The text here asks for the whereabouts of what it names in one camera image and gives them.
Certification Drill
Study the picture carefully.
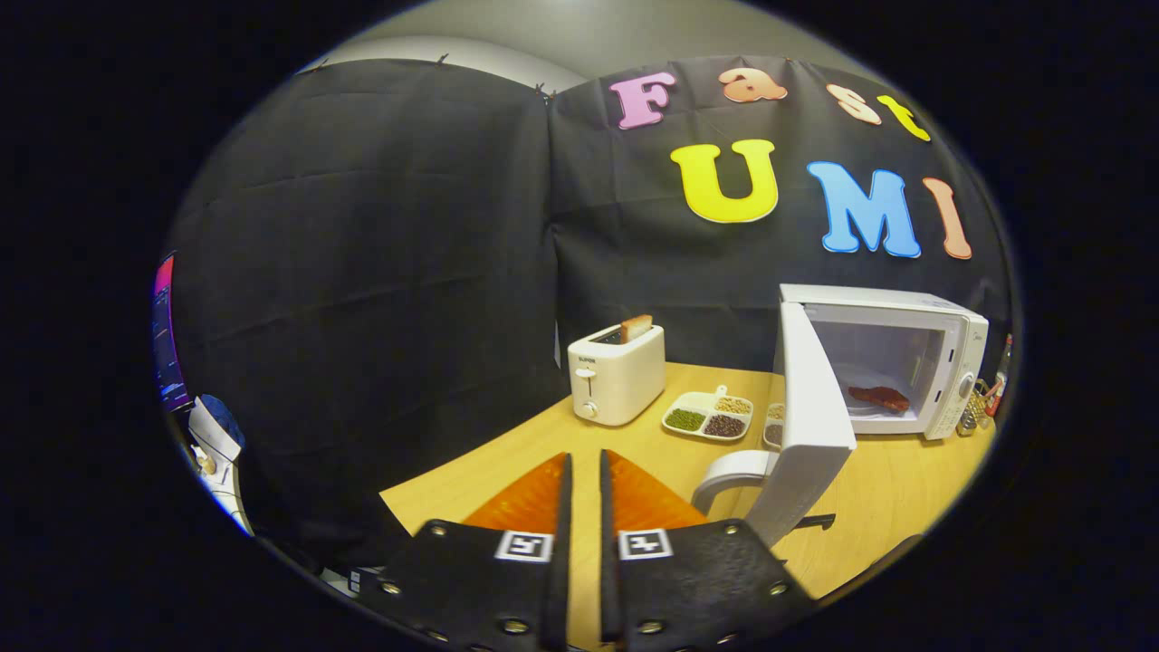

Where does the lit monitor screen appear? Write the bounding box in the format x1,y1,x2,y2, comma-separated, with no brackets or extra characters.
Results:
151,254,193,413

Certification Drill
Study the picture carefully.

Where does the white and blue object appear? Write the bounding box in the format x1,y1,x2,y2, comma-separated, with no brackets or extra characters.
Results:
186,394,254,535

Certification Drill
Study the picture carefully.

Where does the metal wire holder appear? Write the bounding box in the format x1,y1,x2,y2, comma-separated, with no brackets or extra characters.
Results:
958,379,992,437

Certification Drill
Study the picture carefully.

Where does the white toaster oven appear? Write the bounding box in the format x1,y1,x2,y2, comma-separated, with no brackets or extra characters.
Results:
691,283,990,549

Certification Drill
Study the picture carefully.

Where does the divided white bean dish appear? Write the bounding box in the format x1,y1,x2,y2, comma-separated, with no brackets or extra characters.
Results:
662,385,754,442

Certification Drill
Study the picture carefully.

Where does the cream pop-up toaster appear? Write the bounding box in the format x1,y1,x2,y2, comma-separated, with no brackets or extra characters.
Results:
568,324,667,427

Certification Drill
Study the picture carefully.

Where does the clear bottle with red label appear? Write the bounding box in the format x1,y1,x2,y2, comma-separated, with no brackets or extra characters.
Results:
994,333,1015,417

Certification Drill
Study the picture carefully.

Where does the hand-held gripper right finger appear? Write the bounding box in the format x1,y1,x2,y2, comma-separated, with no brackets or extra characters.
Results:
599,448,816,651

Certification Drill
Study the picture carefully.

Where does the dark red sausage piece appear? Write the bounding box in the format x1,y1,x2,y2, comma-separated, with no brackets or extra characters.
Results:
848,386,912,414

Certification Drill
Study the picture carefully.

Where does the black backdrop cloth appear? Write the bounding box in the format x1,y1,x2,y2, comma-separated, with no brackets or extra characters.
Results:
168,54,1015,571

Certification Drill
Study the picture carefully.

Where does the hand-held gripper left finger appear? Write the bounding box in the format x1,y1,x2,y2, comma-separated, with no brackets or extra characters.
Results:
358,451,573,651

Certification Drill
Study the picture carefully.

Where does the glass turntable plate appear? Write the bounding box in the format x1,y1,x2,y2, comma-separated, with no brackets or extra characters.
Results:
833,362,912,418

